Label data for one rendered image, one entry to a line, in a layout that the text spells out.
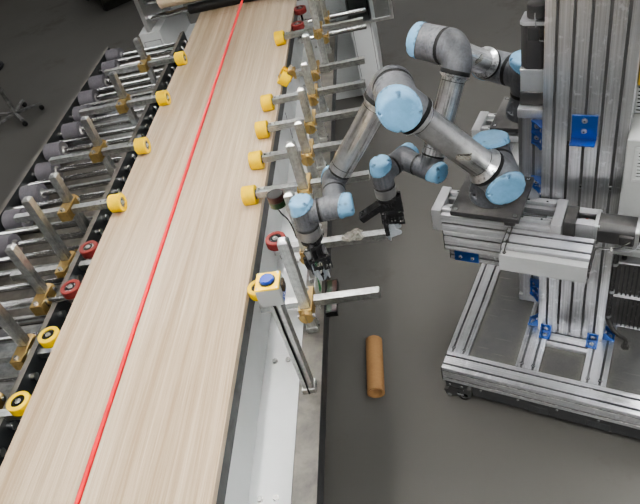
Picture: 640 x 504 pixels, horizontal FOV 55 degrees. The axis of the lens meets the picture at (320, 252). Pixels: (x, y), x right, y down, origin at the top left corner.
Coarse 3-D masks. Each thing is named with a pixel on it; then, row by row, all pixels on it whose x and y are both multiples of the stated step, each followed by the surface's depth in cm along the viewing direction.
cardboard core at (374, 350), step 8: (376, 336) 296; (368, 344) 294; (376, 344) 292; (368, 352) 290; (376, 352) 289; (368, 360) 287; (376, 360) 286; (368, 368) 284; (376, 368) 282; (368, 376) 281; (376, 376) 279; (368, 384) 278; (376, 384) 276; (368, 392) 277; (376, 392) 281; (384, 392) 277
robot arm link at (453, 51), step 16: (448, 32) 192; (448, 48) 192; (464, 48) 191; (448, 64) 193; (464, 64) 192; (448, 80) 195; (464, 80) 195; (448, 96) 196; (448, 112) 198; (416, 160) 208; (432, 160) 204; (432, 176) 203
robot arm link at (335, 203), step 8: (336, 184) 192; (328, 192) 190; (336, 192) 189; (344, 192) 189; (320, 200) 188; (328, 200) 187; (336, 200) 186; (344, 200) 186; (352, 200) 189; (320, 208) 187; (328, 208) 186; (336, 208) 186; (344, 208) 186; (352, 208) 187; (320, 216) 187; (328, 216) 187; (336, 216) 188; (344, 216) 188
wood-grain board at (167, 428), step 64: (192, 64) 373; (256, 64) 353; (192, 128) 314; (128, 192) 283; (192, 192) 271; (128, 256) 247; (192, 256) 238; (128, 320) 220; (192, 320) 213; (64, 384) 204; (128, 384) 198; (192, 384) 192; (64, 448) 185; (128, 448) 180; (192, 448) 175
